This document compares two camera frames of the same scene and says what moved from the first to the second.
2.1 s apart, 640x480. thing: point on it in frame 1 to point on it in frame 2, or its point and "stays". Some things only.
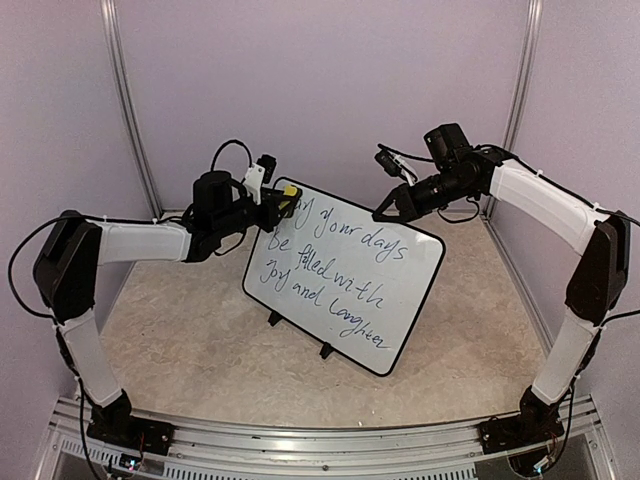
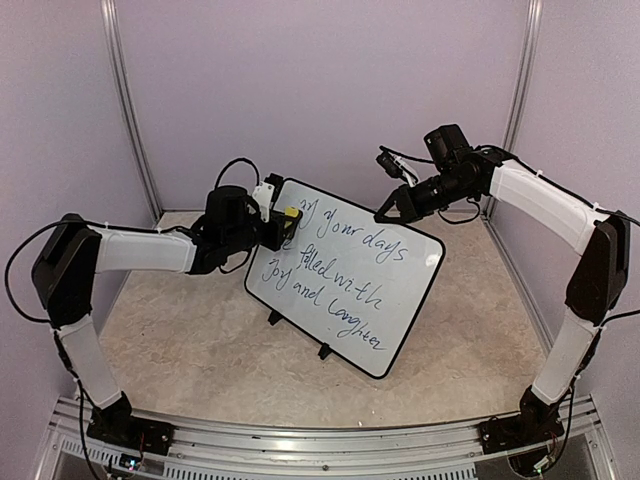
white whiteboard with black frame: [351, 280] stays
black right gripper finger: [406, 213] stays
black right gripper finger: [379, 215] stays
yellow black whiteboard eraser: [288, 206] to [292, 216]
